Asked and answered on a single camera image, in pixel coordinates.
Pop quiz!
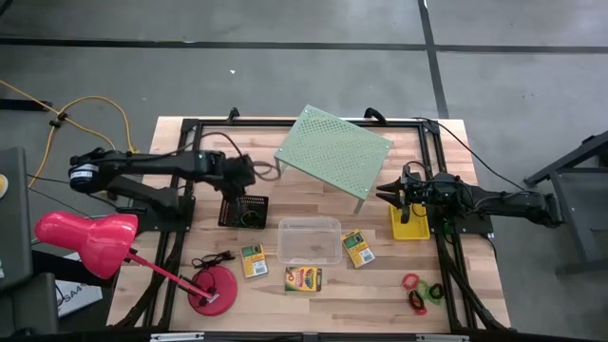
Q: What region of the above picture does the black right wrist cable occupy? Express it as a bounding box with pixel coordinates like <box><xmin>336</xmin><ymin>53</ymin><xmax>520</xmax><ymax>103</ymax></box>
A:
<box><xmin>403</xmin><ymin>160</ymin><xmax>431</xmax><ymax>184</ymax></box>

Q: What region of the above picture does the black lamp power cord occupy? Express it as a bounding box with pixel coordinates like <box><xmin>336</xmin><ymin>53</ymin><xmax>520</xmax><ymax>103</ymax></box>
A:
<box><xmin>191</xmin><ymin>250</ymin><xmax>238</xmax><ymax>300</ymax></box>

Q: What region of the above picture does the black mesh basket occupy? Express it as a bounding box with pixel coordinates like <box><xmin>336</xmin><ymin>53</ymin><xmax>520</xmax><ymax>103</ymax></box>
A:
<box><xmin>218</xmin><ymin>193</ymin><xmax>270</xmax><ymax>230</ymax></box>

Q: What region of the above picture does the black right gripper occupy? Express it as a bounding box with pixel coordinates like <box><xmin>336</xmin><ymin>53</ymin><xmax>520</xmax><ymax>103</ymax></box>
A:
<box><xmin>376</xmin><ymin>162</ymin><xmax>438</xmax><ymax>225</ymax></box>

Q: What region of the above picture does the silver metal bracket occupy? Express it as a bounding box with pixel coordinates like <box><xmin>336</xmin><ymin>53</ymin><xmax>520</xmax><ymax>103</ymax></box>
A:
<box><xmin>415</xmin><ymin>333</ymin><xmax>470</xmax><ymax>342</ymax></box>
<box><xmin>149</xmin><ymin>332</ymin><xmax>206</xmax><ymax>342</ymax></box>

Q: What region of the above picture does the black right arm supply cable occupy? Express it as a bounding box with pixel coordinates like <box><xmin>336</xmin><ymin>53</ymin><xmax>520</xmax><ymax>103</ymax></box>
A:
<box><xmin>410</xmin><ymin>116</ymin><xmax>531</xmax><ymax>193</ymax></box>

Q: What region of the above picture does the black floor bar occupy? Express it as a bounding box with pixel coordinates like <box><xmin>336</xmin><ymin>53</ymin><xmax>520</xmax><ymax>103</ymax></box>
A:
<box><xmin>0</xmin><ymin>98</ymin><xmax>54</xmax><ymax>113</ymax></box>

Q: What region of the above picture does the green perforated metal shelf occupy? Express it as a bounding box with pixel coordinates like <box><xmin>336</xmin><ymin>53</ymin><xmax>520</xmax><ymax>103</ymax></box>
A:
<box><xmin>274</xmin><ymin>104</ymin><xmax>394</xmax><ymax>215</ymax></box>

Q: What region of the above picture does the grey cabinet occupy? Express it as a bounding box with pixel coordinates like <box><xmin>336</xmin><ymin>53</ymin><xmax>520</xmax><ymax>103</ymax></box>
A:
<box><xmin>0</xmin><ymin>145</ymin><xmax>34</xmax><ymax>292</ymax></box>

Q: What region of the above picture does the clear plastic bin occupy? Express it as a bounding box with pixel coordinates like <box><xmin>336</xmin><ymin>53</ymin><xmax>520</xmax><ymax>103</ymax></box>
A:
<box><xmin>276</xmin><ymin>216</ymin><xmax>344</xmax><ymax>266</ymax></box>

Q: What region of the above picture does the red rubber band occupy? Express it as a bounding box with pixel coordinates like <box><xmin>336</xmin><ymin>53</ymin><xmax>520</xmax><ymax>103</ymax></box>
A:
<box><xmin>407</xmin><ymin>289</ymin><xmax>428</xmax><ymax>316</ymax></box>
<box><xmin>401</xmin><ymin>272</ymin><xmax>422</xmax><ymax>292</ymax></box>

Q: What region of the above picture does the thin black floor cable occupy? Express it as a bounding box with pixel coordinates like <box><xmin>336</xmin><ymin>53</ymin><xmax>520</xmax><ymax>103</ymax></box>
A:
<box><xmin>27</xmin><ymin>173</ymin><xmax>72</xmax><ymax>187</ymax></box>
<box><xmin>27</xmin><ymin>188</ymin><xmax>96</xmax><ymax>220</ymax></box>

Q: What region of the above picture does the red desk lamp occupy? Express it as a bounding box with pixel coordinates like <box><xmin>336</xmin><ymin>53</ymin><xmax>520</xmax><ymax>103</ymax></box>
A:
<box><xmin>33</xmin><ymin>210</ymin><xmax>239</xmax><ymax>318</ymax></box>

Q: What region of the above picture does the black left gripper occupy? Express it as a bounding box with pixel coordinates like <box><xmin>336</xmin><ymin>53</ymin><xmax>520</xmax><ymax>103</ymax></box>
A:
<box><xmin>201</xmin><ymin>150</ymin><xmax>260</xmax><ymax>213</ymax></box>

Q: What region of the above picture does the white labelled box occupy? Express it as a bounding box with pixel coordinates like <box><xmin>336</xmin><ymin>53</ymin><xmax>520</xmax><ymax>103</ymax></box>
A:
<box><xmin>54</xmin><ymin>278</ymin><xmax>104</xmax><ymax>318</ymax></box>

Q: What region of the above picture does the yellow extension cord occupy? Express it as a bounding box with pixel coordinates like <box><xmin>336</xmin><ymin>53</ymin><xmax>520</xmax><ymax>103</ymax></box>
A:
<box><xmin>0</xmin><ymin>79</ymin><xmax>140</xmax><ymax>191</ymax></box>

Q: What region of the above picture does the black aluminium table frame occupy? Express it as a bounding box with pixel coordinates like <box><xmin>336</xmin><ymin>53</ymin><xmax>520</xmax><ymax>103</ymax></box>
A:
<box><xmin>107</xmin><ymin>116</ymin><xmax>512</xmax><ymax>333</ymax></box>

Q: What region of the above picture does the Crayola crayon box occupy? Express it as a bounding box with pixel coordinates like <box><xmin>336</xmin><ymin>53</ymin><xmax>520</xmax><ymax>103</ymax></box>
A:
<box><xmin>239</xmin><ymin>243</ymin><xmax>270</xmax><ymax>279</ymax></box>
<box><xmin>341</xmin><ymin>228</ymin><xmax>377</xmax><ymax>269</ymax></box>
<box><xmin>284</xmin><ymin>266</ymin><xmax>324</xmax><ymax>293</ymax></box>

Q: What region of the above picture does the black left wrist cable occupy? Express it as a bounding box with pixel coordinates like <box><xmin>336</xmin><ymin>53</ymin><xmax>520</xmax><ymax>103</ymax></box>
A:
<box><xmin>198</xmin><ymin>130</ymin><xmax>282</xmax><ymax>182</ymax></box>

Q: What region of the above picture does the yellow plastic basket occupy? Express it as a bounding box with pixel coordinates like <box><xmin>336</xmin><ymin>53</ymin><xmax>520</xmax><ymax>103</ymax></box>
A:
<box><xmin>389</xmin><ymin>203</ymin><xmax>431</xmax><ymax>241</ymax></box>

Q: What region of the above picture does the dark metal side table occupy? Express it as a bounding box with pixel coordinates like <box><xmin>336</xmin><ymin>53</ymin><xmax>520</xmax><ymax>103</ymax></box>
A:
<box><xmin>523</xmin><ymin>129</ymin><xmax>608</xmax><ymax>277</ymax></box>

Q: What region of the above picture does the grey box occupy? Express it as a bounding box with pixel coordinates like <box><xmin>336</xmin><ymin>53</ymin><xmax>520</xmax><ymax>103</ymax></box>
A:
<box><xmin>0</xmin><ymin>272</ymin><xmax>61</xmax><ymax>337</ymax></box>

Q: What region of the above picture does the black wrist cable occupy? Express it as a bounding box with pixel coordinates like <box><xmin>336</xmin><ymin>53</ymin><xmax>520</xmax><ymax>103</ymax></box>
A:
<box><xmin>198</xmin><ymin>130</ymin><xmax>282</xmax><ymax>182</ymax></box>
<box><xmin>403</xmin><ymin>160</ymin><xmax>431</xmax><ymax>184</ymax></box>

